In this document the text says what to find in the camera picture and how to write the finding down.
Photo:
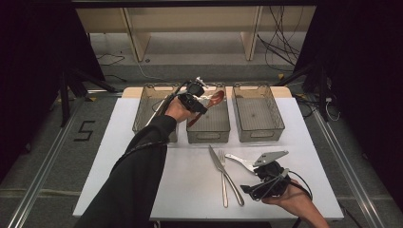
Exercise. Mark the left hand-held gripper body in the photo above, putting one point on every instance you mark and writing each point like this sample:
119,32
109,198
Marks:
191,93

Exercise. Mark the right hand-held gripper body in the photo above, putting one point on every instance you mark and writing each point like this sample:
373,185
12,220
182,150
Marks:
271,180

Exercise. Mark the clear grey plastic bin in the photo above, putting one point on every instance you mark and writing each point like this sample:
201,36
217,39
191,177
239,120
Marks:
256,107
215,123
145,104

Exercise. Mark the brown wooden spoon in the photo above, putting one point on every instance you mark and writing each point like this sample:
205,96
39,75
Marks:
217,96

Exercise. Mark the steel fork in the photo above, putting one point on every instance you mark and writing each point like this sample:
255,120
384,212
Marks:
225,190

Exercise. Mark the steel table knife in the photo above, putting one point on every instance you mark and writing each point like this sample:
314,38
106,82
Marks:
218,163

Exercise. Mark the white chopstick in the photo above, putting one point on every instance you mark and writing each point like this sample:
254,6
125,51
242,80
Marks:
156,113

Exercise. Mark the person's left hand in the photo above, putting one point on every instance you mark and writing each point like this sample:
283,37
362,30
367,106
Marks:
177,110

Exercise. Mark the person's right hand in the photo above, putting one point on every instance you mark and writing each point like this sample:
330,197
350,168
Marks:
294,198

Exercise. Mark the beige wooden shelf unit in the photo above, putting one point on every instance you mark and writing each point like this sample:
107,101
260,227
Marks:
190,19

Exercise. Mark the white table mat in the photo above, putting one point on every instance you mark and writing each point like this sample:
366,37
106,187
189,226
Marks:
111,126

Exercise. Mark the black metal stand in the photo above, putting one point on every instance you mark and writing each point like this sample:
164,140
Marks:
322,91

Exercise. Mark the black tripod stand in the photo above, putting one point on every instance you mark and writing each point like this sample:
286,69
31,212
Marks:
65,101

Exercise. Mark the black curtain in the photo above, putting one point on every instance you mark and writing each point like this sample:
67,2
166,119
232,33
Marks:
34,63
364,79

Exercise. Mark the aluminium floor rail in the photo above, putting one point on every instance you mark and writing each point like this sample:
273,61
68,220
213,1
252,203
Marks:
348,174
41,177

